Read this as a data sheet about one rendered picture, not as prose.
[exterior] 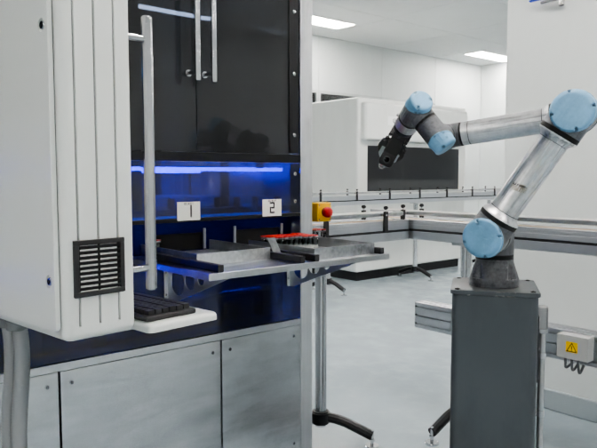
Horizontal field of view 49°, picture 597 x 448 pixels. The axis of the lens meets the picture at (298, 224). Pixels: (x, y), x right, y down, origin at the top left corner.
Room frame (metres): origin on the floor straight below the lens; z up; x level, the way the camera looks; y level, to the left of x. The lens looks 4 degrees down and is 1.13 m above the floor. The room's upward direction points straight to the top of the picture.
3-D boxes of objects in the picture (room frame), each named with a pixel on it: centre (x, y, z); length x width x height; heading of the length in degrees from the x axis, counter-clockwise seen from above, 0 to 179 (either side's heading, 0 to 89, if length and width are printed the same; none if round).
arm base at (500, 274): (2.03, -0.62, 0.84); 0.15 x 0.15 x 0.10
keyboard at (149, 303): (1.63, 0.44, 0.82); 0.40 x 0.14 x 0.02; 48
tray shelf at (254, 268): (2.08, 0.12, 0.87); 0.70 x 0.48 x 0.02; 130
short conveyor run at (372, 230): (2.79, -0.20, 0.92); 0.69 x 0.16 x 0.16; 130
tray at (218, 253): (2.02, 0.30, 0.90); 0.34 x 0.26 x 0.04; 40
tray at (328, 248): (2.16, -0.04, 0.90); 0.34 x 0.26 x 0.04; 40
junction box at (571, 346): (2.37, -1.02, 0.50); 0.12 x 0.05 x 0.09; 40
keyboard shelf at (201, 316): (1.61, 0.45, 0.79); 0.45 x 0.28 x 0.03; 48
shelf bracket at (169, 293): (1.91, 0.30, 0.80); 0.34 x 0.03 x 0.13; 40
